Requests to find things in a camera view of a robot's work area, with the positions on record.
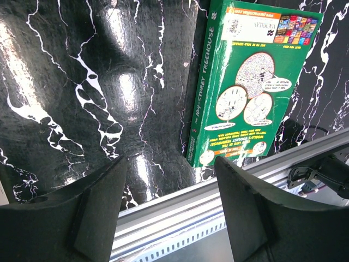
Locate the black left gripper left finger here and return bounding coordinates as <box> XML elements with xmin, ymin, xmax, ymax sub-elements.
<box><xmin>1</xmin><ymin>157</ymin><xmax>127</xmax><ymax>261</ymax></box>

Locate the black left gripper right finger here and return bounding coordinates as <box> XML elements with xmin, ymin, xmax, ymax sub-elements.
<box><xmin>214</xmin><ymin>157</ymin><xmax>348</xmax><ymax>261</ymax></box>

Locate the green paperback book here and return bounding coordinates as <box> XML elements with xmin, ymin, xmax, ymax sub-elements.
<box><xmin>186</xmin><ymin>1</ymin><xmax>323</xmax><ymax>168</ymax></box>

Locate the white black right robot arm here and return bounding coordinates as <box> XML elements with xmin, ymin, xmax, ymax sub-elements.
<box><xmin>287</xmin><ymin>154</ymin><xmax>348</xmax><ymax>199</ymax></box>

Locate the aluminium mounting rail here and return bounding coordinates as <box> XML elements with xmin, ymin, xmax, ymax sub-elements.
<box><xmin>110</xmin><ymin>128</ymin><xmax>348</xmax><ymax>259</ymax></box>

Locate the slotted cable duct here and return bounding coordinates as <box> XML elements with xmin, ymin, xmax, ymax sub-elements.
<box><xmin>110</xmin><ymin>217</ymin><xmax>226</xmax><ymax>261</ymax></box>

